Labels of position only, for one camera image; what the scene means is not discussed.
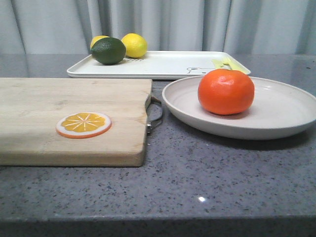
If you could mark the metal cutting board handle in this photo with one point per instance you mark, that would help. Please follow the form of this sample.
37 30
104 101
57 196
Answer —
154 112

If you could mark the cream round plate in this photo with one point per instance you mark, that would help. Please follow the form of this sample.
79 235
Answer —
279 110

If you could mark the wooden cutting board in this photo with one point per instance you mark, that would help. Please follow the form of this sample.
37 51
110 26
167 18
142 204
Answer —
31 107

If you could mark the green lime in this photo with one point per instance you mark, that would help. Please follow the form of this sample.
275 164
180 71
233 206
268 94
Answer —
108 51

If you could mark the yellow plastic knife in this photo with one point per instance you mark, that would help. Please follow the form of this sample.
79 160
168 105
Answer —
217 63

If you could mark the whole orange fruit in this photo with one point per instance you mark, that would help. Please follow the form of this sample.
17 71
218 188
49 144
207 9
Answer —
226 92

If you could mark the yellow lemon left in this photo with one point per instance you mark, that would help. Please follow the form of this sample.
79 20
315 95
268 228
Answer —
97 38

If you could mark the grey curtain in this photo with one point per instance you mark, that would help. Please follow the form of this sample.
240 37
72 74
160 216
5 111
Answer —
232 26

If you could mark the orange slice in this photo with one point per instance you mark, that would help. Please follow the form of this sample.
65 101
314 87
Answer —
83 125

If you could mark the white rectangular tray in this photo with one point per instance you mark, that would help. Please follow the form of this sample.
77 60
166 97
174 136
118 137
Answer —
168 65

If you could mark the yellow plastic fork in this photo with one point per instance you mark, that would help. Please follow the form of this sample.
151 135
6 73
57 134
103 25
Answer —
235 65

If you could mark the yellow lemon right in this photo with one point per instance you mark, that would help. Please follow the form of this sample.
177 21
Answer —
136 45

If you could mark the yellow lemon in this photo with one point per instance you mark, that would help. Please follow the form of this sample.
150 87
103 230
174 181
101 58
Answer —
136 45
97 38

